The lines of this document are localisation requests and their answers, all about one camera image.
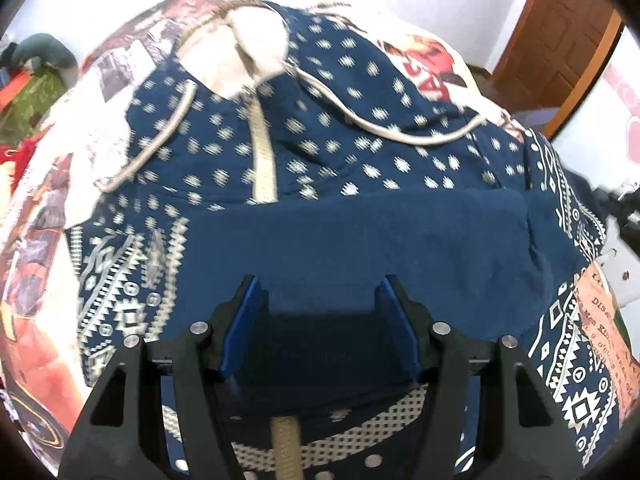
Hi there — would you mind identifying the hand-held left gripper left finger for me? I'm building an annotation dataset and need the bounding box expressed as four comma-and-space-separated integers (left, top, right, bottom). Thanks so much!
59, 275, 269, 480

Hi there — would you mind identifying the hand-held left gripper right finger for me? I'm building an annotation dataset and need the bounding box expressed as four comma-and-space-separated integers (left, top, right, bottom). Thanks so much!
374, 274, 587, 480

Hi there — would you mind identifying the navy patterned hoodie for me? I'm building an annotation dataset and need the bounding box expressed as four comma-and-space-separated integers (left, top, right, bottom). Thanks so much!
70, 2, 626, 480

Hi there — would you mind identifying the grey blue cloth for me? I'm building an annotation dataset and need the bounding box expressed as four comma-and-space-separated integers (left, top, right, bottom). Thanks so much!
517, 106, 568, 137

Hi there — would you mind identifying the brown wooden door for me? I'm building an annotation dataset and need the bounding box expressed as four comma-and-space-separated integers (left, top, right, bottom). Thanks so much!
492, 0, 626, 113

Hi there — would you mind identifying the printed blanket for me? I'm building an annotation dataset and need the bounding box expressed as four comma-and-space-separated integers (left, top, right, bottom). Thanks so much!
0, 0, 640, 461

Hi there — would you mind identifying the pink wall decoration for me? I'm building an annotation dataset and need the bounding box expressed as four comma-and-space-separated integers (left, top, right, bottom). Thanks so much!
601, 62, 640, 161

